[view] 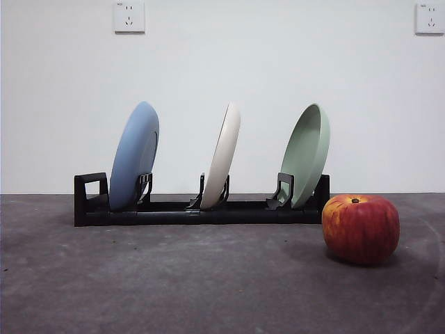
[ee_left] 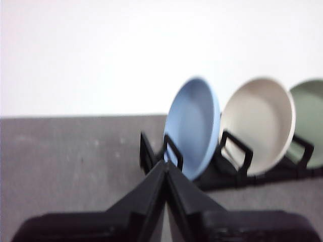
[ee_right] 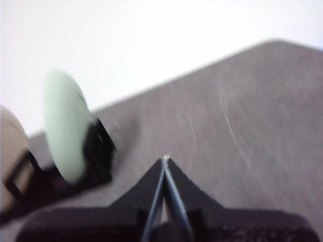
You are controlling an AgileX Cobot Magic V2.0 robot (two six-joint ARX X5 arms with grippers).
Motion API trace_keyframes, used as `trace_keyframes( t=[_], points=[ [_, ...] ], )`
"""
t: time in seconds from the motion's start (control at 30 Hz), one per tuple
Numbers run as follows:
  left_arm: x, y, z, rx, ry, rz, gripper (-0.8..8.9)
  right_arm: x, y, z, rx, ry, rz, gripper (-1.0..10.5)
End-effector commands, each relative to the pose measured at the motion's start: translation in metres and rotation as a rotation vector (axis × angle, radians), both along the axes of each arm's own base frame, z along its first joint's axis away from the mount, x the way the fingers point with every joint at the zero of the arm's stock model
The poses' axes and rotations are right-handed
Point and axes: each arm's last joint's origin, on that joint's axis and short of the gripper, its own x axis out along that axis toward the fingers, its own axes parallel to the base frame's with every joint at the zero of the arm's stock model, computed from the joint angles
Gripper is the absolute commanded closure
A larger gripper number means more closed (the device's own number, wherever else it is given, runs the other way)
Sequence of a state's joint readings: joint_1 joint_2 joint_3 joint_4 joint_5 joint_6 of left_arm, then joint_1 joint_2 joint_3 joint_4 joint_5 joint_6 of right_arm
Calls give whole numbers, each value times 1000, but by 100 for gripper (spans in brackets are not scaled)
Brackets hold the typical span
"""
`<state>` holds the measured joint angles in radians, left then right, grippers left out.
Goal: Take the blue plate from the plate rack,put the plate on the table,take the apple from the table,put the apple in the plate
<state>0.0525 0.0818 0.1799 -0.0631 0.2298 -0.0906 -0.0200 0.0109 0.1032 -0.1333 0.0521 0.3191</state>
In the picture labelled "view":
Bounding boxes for blue round plate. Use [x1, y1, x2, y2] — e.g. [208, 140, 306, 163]
[109, 100, 161, 212]

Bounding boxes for red yellow apple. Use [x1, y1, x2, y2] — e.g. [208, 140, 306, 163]
[321, 194, 401, 267]

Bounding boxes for cream round plate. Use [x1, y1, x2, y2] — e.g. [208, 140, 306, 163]
[200, 102, 242, 210]

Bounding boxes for black plastic plate rack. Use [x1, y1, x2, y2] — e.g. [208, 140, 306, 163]
[73, 172, 330, 227]

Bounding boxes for green round plate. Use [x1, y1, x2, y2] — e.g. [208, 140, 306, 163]
[280, 103, 330, 209]

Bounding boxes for white wall socket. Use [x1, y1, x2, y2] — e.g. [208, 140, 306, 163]
[414, 3, 445, 35]
[114, 1, 146, 35]

